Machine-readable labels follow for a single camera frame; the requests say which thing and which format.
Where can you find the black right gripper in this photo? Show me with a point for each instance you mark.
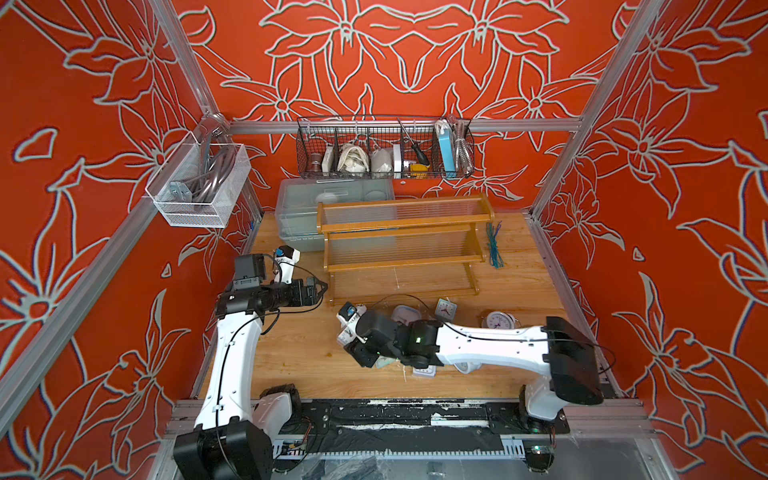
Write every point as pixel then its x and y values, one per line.
pixel 356 352

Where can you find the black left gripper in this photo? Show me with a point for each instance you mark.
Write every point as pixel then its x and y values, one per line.
pixel 309 298

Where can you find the clear small square clock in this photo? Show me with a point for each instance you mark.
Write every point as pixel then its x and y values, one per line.
pixel 445 310

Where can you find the lilac square alarm clock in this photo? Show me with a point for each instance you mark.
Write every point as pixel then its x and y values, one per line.
pixel 428 372

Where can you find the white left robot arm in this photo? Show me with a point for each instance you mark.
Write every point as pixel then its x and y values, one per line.
pixel 233 436

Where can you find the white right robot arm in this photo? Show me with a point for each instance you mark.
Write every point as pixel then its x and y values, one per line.
pixel 563 359

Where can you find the wooden two-tier shelf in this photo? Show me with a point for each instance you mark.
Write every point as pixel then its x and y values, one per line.
pixel 424 247

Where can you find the white twin-bell alarm clock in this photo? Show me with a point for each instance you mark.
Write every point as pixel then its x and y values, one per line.
pixel 500 320

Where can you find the blue rounded square clock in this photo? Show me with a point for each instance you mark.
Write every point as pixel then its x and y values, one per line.
pixel 405 315

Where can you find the translucent grey storage bin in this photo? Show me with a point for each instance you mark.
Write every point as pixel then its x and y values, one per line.
pixel 298 200

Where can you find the blue box in basket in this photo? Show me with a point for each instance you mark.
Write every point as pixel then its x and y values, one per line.
pixel 444 133

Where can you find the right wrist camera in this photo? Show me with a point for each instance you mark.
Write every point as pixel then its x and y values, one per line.
pixel 349 316

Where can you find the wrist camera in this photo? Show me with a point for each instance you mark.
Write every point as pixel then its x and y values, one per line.
pixel 349 316
pixel 285 260

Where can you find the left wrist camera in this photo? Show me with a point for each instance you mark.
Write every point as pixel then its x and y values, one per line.
pixel 285 260

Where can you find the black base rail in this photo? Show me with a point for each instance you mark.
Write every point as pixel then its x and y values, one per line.
pixel 497 416

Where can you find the green cable ties bundle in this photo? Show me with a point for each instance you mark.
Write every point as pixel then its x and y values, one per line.
pixel 492 233

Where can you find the white wire wall basket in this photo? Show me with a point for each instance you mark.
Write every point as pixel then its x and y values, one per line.
pixel 199 186

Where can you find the black wire wall basket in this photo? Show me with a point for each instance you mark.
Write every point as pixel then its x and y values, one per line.
pixel 388 148

